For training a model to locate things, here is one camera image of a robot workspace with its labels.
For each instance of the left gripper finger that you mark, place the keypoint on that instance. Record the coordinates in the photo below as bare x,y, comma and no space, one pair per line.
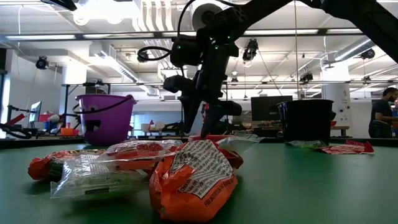
63,3

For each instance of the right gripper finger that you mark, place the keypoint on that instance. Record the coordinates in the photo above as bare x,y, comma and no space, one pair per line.
214,119
189,113

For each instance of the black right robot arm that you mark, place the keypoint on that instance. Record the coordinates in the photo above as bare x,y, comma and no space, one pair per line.
357,15

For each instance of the background black robot arm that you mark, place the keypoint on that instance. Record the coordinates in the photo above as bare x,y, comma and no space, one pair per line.
171,128

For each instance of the red candy pack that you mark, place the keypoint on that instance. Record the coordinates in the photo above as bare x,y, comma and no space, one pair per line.
233,160

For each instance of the red candy clear wrapper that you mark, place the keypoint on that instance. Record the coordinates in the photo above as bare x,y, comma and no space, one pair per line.
140,149

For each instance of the orange candy pack white label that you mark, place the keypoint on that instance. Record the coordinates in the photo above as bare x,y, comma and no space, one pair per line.
174,199

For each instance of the green candy clear wrapper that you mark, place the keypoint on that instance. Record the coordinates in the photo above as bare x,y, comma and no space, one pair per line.
90,177

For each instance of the black computer monitor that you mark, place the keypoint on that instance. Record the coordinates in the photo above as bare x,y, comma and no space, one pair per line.
267,109

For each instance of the red desk lamp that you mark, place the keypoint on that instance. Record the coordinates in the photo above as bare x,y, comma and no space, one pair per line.
197,18

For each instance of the purple plastic bucket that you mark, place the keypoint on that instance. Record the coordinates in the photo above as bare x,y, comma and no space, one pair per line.
109,127

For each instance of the black plastic bucket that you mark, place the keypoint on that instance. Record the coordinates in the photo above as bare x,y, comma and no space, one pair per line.
306,121

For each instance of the green table mat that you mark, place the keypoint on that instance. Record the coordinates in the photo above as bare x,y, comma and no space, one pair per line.
295,186

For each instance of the small desk monitor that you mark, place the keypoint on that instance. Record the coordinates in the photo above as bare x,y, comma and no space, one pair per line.
35,112

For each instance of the white plush toy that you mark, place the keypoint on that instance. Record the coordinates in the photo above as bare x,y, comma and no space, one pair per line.
54,118

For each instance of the orange box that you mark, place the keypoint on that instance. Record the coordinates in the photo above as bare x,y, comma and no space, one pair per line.
70,132

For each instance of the red bar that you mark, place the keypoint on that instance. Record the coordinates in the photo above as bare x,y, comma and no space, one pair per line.
17,119

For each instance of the flat red Skittles pack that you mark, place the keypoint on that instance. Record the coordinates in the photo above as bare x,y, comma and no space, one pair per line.
342,150

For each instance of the person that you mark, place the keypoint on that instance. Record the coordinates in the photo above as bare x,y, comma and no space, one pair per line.
381,115

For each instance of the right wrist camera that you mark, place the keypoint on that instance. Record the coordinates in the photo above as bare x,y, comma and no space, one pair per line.
178,84

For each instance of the black ceiling-hung camera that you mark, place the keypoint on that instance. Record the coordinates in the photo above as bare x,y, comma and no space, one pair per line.
143,60
42,63
368,54
250,51
307,77

